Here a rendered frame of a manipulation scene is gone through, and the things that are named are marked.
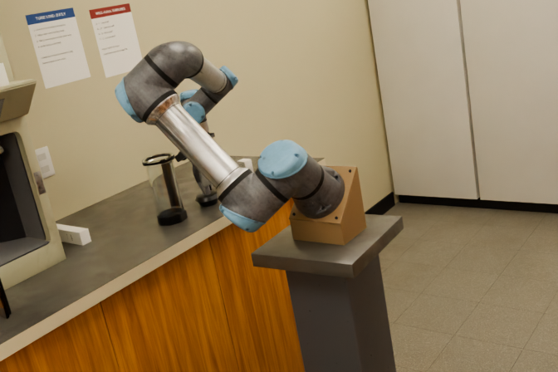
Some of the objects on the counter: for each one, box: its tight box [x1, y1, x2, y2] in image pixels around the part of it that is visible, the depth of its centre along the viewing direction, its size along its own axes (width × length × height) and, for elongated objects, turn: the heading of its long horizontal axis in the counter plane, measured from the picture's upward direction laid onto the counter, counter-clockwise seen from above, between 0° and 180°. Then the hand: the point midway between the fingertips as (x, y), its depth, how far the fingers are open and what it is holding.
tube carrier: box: [142, 153, 184, 218], centre depth 216 cm, size 11×11×21 cm
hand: (205, 188), depth 229 cm, fingers open, 3 cm apart
